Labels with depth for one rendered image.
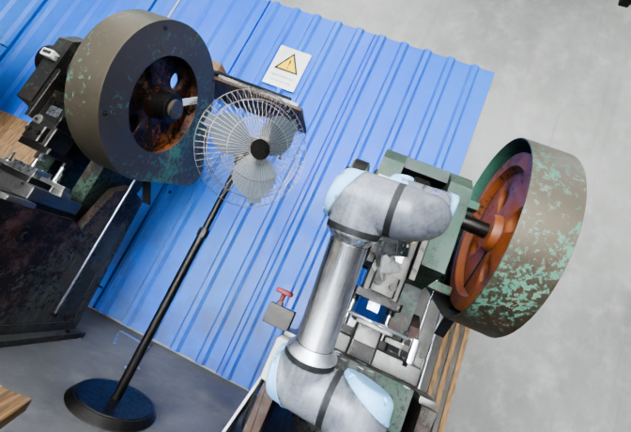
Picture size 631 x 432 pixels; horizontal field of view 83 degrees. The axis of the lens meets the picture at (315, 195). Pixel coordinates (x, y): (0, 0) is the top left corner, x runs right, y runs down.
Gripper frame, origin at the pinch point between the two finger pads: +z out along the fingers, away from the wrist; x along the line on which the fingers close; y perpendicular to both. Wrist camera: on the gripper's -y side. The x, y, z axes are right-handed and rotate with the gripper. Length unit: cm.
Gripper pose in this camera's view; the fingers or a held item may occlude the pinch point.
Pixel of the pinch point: (381, 276)
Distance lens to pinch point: 126.6
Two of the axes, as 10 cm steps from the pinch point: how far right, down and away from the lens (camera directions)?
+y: 6.3, 0.8, -7.7
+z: -1.7, 9.9, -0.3
